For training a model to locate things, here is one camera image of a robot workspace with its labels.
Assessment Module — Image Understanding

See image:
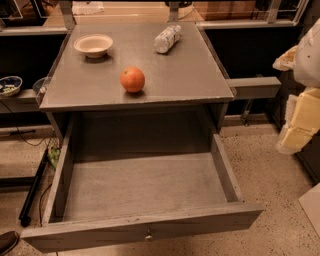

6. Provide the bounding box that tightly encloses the clear plastic water bottle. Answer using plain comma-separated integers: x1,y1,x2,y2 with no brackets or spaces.
154,25,181,54

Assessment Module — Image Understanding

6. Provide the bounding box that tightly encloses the metal drawer knob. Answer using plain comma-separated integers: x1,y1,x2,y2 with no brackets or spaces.
145,229,154,242

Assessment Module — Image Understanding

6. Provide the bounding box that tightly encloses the blue patterned bowl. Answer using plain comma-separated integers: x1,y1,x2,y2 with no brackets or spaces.
0,76,23,97

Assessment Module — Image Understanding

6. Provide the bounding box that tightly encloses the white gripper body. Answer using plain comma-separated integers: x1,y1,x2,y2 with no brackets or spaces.
293,19,320,88

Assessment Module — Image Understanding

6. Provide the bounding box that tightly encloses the orange fruit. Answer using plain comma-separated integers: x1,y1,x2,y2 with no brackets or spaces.
120,66,145,93

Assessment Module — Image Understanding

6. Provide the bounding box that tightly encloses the open grey top drawer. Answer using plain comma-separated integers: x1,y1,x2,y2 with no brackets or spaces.
22,110,263,253

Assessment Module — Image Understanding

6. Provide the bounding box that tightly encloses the grey side shelf block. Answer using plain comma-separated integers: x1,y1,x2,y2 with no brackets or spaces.
227,77,281,100

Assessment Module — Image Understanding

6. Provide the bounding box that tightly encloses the small clear container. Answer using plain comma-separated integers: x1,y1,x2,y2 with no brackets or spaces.
32,77,51,95

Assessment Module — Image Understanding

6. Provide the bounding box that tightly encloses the beige paper bowl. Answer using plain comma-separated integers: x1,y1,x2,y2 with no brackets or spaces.
74,34,113,58

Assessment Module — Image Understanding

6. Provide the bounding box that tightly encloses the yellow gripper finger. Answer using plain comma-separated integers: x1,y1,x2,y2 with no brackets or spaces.
272,45,298,71
276,87,320,155

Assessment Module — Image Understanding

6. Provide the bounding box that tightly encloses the black floor bar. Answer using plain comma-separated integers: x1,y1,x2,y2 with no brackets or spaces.
19,149,48,227

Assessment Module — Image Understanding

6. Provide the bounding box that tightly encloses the black shoe tip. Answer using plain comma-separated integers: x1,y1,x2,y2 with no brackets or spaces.
0,231,19,256

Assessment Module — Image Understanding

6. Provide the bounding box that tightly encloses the grey wooden cabinet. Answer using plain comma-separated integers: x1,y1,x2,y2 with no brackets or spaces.
40,22,233,127

